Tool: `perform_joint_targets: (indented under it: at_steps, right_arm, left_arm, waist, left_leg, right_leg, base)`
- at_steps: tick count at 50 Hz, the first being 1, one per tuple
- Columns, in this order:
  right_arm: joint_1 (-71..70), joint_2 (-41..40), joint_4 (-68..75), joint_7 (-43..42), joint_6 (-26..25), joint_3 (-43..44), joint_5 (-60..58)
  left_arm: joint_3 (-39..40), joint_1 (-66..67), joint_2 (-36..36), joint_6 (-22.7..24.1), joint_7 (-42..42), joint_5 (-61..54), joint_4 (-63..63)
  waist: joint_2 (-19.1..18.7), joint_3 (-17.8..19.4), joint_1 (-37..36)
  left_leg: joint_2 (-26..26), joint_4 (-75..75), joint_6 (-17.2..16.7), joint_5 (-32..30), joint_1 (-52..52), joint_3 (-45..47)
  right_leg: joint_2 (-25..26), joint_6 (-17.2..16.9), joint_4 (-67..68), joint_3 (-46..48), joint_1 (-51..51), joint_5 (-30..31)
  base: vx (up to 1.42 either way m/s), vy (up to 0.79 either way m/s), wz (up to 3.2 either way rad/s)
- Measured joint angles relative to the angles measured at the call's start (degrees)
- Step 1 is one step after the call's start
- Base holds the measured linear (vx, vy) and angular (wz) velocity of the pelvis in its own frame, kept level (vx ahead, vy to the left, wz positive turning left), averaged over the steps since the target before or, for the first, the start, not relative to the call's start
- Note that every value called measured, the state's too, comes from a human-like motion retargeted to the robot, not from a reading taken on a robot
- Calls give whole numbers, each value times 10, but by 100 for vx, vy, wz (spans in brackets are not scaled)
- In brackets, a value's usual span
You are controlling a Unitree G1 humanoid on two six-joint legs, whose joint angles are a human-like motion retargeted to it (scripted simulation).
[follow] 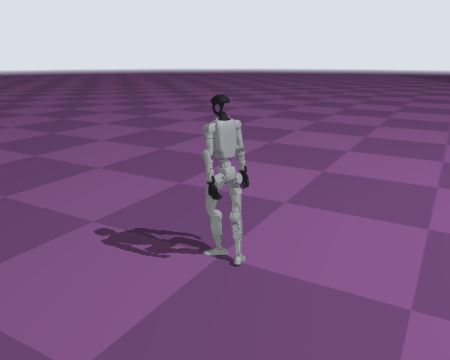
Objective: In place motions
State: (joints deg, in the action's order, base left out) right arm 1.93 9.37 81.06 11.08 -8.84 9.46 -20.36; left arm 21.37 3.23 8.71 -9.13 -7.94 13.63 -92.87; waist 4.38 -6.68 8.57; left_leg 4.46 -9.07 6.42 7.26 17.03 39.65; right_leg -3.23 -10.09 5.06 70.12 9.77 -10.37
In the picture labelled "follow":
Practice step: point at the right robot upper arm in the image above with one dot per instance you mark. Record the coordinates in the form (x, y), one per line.
(240, 145)

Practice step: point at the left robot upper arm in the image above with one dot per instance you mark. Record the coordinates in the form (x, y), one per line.
(208, 130)

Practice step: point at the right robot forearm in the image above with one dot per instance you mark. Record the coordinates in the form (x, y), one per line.
(241, 159)

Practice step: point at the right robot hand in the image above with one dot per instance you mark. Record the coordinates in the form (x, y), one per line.
(245, 181)

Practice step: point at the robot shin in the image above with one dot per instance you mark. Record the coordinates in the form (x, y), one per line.
(237, 235)
(216, 229)

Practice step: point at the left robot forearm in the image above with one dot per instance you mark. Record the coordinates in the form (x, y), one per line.
(209, 172)

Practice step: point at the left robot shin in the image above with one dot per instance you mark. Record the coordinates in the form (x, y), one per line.
(216, 229)

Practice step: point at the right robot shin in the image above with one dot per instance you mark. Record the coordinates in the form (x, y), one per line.
(237, 235)

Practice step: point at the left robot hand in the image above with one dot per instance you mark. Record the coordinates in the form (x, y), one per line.
(212, 189)

